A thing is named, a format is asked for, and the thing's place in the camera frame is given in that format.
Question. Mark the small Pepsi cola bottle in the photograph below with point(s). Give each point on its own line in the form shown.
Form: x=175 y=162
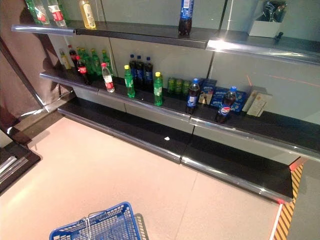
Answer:
x=225 y=110
x=192 y=97

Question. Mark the blue plastic shopping basket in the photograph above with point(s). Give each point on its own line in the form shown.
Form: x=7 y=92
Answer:
x=112 y=225

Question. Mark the small yellow drink bottle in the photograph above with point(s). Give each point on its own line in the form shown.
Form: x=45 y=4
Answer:
x=66 y=62

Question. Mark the small white paper scrap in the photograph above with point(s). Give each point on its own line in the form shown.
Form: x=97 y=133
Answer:
x=166 y=138

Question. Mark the small brown snack pack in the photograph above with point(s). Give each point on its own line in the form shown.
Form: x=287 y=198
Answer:
x=203 y=98

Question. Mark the blue Oreo cookie box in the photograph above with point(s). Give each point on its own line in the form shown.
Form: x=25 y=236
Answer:
x=208 y=86
x=240 y=100
x=217 y=96

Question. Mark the clear water bottle red cap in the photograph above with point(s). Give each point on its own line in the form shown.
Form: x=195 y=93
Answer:
x=108 y=80

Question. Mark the Coca-Cola bottle red label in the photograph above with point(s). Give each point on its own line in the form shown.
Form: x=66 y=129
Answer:
x=72 y=56
x=82 y=70

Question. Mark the large Pepsi cola bottle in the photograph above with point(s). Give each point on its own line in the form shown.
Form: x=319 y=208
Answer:
x=186 y=22

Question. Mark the dark stone plinth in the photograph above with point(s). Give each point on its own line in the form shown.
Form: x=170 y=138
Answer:
x=37 y=122

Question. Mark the tall yellow tea bottle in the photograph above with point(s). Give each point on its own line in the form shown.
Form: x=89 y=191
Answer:
x=88 y=15

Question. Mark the white cardboard display box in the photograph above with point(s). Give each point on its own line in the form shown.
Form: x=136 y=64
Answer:
x=265 y=28

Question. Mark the dark slanted support bar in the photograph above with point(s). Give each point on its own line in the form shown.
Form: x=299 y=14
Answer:
x=25 y=77

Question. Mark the black glossy display counter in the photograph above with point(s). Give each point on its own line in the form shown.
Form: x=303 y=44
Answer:
x=22 y=155

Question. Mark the clear water bottle red label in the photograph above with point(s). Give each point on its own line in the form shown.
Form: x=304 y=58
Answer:
x=58 y=16

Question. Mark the small black clip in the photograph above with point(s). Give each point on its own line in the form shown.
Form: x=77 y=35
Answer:
x=279 y=35

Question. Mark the dark snack packets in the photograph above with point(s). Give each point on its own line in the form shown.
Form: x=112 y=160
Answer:
x=275 y=11

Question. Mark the green bottle red white label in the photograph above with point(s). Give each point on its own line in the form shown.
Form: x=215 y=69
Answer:
x=37 y=12

